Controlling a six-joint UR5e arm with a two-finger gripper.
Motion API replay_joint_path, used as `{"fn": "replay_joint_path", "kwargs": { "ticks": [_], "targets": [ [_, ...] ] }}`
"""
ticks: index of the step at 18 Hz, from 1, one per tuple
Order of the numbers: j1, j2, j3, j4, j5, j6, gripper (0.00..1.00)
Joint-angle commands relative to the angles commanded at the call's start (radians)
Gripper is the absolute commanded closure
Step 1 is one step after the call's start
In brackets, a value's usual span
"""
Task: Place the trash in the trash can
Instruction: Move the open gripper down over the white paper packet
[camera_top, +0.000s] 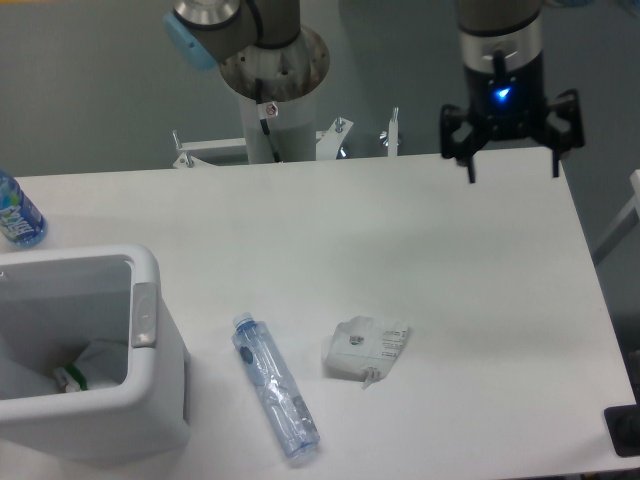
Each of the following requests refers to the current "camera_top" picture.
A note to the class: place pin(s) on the crumpled white plastic pouch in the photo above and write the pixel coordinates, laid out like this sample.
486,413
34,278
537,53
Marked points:
364,349

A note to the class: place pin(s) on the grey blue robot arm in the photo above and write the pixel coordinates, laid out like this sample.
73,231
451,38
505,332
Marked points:
274,63

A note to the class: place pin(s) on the blue labelled water bottle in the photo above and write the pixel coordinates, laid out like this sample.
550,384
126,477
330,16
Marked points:
22,223

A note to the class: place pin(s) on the clear plastic bottle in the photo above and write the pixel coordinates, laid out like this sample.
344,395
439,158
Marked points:
276,389

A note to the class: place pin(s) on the white frame at right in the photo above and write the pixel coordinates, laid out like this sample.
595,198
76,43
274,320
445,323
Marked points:
622,224

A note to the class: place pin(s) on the trash inside bin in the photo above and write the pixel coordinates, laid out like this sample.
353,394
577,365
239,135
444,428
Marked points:
102,364

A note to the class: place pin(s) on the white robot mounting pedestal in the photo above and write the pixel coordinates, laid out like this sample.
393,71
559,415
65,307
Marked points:
273,132

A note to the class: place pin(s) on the white trash can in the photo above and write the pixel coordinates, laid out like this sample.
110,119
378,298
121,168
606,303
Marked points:
53,304

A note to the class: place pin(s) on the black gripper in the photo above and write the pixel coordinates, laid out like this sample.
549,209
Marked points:
511,106

